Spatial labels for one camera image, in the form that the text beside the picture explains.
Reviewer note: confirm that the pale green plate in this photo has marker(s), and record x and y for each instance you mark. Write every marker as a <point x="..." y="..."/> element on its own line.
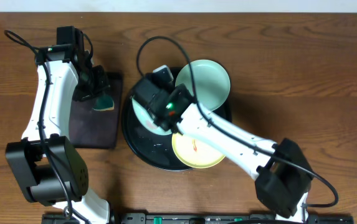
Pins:
<point x="212" y="83"/>

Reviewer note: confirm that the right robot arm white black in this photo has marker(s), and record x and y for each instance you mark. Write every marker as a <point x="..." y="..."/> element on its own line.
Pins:
<point x="281" y="174"/>

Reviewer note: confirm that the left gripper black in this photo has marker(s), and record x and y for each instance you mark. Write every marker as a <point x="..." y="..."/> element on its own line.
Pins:
<point x="94" y="92"/>

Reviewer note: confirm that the light blue plate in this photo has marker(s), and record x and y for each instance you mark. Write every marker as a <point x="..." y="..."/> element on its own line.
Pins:
<point x="145" y="119"/>

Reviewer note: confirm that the yellow plate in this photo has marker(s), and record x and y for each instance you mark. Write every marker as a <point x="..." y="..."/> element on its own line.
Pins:
<point x="195" y="153"/>

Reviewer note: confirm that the round black serving tray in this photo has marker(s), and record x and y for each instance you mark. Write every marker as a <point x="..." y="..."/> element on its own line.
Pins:
<point x="154" y="149"/>

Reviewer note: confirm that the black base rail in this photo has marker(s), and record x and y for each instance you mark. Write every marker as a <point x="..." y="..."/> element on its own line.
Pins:
<point x="141" y="218"/>

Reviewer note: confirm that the green yellow sponge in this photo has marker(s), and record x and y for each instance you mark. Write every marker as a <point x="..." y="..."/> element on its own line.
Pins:
<point x="104" y="103"/>

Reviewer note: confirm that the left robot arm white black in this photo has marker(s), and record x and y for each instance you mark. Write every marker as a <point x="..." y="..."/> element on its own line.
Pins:
<point x="47" y="167"/>

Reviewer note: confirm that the black rectangular sponge tray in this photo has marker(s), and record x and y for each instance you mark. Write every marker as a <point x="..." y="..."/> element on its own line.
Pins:
<point x="96" y="129"/>

